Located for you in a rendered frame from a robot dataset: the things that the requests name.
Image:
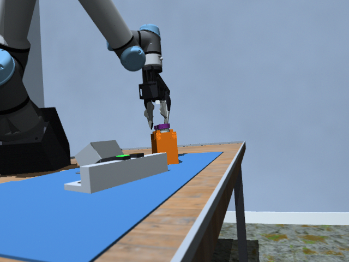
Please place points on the blue flat mat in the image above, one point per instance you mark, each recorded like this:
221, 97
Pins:
42, 222

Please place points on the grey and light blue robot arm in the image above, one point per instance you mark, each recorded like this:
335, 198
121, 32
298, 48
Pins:
19, 116

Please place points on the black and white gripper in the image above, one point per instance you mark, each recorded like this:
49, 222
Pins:
152, 91

